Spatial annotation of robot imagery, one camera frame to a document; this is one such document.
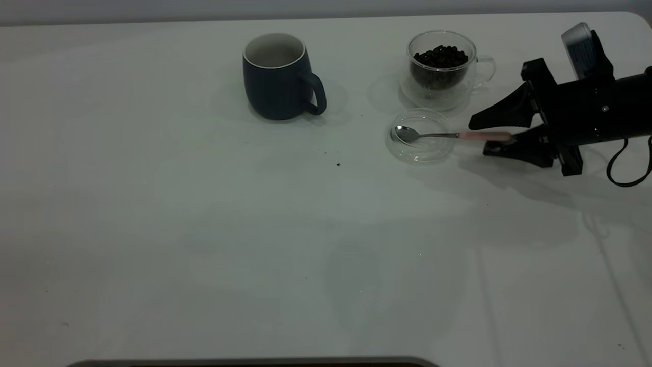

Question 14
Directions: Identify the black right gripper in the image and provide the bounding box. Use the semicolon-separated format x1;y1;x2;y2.
469;58;652;177

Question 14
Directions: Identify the pile of coffee beans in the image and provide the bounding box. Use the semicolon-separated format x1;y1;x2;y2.
411;44;469;91

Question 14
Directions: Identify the clear double-wall glass cup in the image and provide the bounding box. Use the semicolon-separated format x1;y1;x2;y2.
401;30;497;112

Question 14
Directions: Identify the clear round glass dish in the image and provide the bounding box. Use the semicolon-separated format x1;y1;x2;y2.
386;108;455;165

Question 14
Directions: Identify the metal spoon with pink handle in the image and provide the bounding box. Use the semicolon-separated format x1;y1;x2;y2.
395;125;514;144

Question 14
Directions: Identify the dark grey ceramic mug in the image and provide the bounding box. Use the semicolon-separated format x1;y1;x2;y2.
242;33;328;121

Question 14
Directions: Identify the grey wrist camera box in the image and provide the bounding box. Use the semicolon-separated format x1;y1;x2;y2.
561;22;614;81

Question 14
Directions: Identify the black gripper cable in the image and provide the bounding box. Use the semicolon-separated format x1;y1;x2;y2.
606;135;652;188

